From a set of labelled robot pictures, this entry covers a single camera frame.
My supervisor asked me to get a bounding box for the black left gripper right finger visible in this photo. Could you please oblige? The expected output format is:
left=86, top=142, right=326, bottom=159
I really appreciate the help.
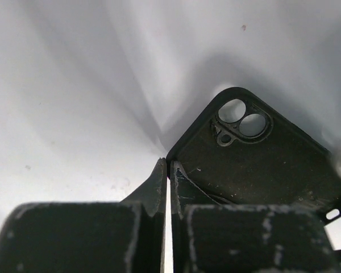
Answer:
left=170, top=162, right=341, bottom=272

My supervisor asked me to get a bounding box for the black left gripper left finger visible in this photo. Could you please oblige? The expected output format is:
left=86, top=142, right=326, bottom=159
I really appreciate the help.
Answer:
left=0, top=158, right=167, bottom=272

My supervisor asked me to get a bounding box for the black silicone phone case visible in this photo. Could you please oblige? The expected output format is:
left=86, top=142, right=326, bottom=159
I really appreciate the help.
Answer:
left=167, top=87, right=341, bottom=224

